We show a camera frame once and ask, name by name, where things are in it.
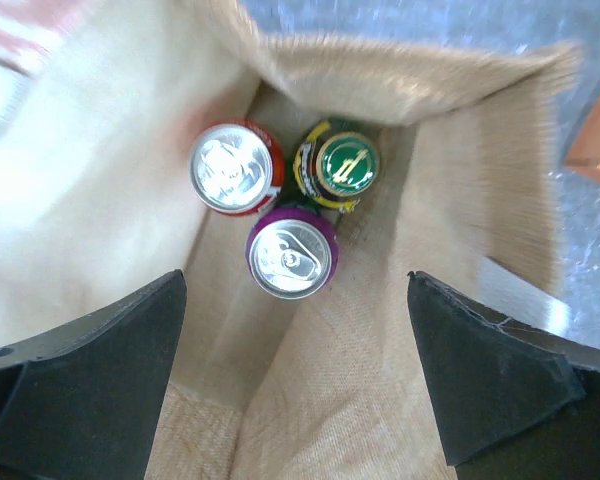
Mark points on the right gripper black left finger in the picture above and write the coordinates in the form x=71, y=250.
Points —
x=83, y=400

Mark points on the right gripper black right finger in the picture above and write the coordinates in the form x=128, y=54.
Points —
x=510, y=401

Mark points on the purple soda can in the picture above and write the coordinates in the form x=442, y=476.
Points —
x=292, y=252

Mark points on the red cola can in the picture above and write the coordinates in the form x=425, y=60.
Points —
x=237, y=167

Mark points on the green glass bottle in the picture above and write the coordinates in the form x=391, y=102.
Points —
x=337, y=162

